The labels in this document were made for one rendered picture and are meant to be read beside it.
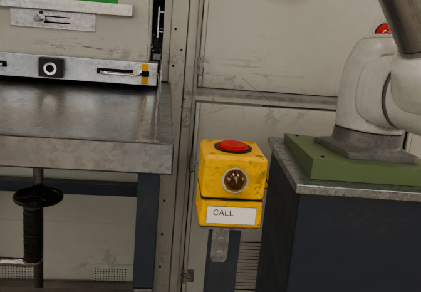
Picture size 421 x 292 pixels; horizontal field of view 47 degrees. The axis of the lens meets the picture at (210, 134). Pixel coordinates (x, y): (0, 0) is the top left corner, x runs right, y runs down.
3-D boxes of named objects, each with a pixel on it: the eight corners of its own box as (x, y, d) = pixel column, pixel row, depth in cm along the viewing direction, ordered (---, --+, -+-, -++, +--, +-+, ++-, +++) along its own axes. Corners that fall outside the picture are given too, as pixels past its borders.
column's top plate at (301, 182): (398, 153, 135) (400, 146, 135) (474, 205, 99) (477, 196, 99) (267, 143, 133) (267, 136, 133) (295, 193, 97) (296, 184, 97)
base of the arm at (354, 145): (367, 143, 129) (371, 122, 128) (421, 164, 108) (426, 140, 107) (305, 138, 125) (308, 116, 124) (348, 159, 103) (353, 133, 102)
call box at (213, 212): (260, 232, 62) (269, 157, 60) (198, 230, 61) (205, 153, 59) (249, 207, 70) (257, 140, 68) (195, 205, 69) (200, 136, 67)
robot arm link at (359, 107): (369, 123, 124) (385, 37, 120) (426, 139, 108) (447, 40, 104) (319, 120, 117) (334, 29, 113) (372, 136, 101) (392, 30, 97)
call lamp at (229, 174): (249, 197, 59) (251, 171, 59) (221, 196, 59) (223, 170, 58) (247, 193, 61) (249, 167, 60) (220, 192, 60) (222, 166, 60)
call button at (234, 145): (249, 160, 62) (250, 148, 61) (218, 158, 61) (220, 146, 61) (244, 151, 66) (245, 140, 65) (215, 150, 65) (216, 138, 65)
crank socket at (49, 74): (61, 78, 123) (62, 59, 121) (37, 77, 122) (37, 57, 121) (64, 77, 125) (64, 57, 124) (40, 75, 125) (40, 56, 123)
